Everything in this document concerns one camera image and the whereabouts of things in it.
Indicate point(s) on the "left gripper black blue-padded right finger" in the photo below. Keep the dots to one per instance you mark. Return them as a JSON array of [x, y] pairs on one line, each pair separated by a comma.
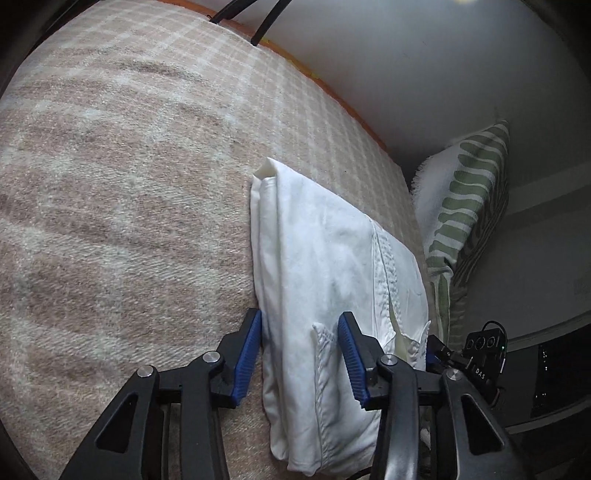
[[361, 354]]

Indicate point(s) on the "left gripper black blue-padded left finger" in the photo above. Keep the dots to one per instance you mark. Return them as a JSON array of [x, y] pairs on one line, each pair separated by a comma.
[[238, 351]]

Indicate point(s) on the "white cloth garment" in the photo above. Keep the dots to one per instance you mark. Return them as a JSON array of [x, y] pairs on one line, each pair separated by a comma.
[[315, 256]]

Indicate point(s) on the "green striped white pillow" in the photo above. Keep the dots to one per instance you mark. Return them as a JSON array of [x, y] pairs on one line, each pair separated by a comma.
[[460, 195]]

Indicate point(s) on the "pink plaid bed blanket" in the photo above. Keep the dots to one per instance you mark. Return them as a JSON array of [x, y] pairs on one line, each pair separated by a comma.
[[128, 140]]

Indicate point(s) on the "orange bed sheet edge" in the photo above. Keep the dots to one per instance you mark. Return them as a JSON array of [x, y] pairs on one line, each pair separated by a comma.
[[296, 63]]

